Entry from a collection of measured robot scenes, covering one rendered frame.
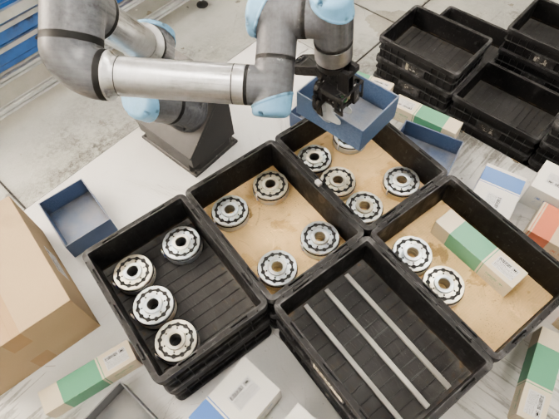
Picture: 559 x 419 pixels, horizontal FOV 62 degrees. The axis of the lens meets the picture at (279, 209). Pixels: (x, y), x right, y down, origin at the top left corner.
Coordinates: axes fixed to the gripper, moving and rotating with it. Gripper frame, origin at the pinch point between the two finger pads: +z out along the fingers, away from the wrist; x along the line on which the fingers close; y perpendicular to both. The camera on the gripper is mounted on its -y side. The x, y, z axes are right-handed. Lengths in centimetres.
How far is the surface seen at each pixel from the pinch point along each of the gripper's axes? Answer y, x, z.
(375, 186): 11.4, 6.4, 30.4
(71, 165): -145, -48, 108
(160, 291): -8, -56, 20
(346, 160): -0.9, 8.1, 30.6
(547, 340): 70, 1, 37
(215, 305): 4, -49, 24
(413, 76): -24, 83, 75
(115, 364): -6, -77, 28
